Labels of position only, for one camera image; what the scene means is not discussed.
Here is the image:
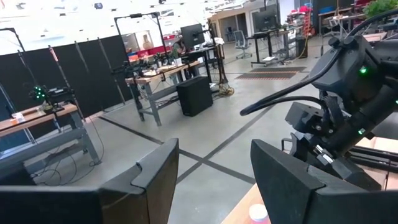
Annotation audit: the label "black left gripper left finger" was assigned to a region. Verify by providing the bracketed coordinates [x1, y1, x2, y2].
[99, 138, 180, 224]

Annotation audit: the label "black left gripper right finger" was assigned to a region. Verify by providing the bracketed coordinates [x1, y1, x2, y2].
[251, 139, 364, 224]

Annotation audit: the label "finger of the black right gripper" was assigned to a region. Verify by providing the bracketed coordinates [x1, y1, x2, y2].
[325, 157, 382, 192]

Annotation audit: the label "pink medicine bottle white cap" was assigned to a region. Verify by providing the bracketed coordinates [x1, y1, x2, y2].
[248, 203, 271, 224]

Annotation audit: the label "dark striped floor mat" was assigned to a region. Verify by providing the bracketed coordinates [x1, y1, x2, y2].
[235, 66, 308, 81]

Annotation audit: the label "wooden workbench grey legs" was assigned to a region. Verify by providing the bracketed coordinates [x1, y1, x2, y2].
[124, 60, 218, 127]
[0, 102, 102, 187]

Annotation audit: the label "black computer tower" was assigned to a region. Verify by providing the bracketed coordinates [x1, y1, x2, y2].
[176, 76, 215, 118]

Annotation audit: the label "black standing desk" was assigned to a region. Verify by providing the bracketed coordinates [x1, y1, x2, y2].
[248, 26, 307, 68]

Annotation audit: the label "grey office chair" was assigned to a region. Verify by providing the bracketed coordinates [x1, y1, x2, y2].
[233, 30, 253, 60]

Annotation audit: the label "black computer monitor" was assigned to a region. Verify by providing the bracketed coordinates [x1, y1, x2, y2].
[252, 9, 279, 32]
[180, 23, 206, 50]

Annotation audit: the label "red stacked items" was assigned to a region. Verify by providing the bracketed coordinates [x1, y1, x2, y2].
[287, 4, 313, 35]

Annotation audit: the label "black room divider panel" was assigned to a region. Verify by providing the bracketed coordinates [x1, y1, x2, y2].
[0, 34, 133, 125]

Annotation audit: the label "person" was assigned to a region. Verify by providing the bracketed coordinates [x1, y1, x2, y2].
[172, 39, 187, 60]

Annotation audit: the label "green leafy plant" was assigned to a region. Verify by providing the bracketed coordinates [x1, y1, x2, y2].
[363, 0, 398, 18]

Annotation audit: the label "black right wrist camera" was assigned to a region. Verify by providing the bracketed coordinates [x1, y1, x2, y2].
[285, 101, 331, 135]

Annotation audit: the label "black aluminium table frame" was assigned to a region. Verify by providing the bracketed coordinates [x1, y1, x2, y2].
[349, 145, 398, 174]

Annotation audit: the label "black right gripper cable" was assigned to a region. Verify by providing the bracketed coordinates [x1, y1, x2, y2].
[239, 7, 398, 118]

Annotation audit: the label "coiled yellow cable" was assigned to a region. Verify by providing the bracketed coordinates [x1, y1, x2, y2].
[217, 83, 236, 97]

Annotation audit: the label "black metal stand frame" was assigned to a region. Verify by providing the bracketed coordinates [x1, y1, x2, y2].
[113, 11, 170, 65]

